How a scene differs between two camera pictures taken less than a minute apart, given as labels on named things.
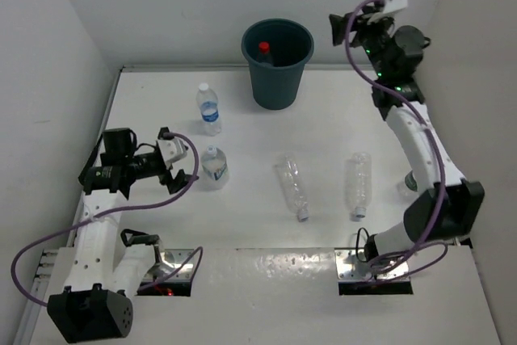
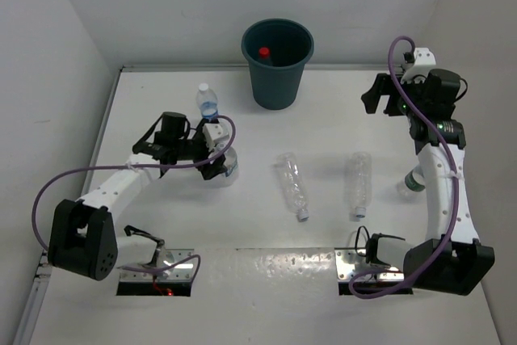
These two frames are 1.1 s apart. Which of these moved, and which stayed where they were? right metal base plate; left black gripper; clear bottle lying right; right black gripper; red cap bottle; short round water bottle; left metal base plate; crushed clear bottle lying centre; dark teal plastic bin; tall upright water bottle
Moved: left black gripper; right black gripper; short round water bottle; red cap bottle
Stayed: dark teal plastic bin; tall upright water bottle; left metal base plate; right metal base plate; clear bottle lying right; crushed clear bottle lying centre
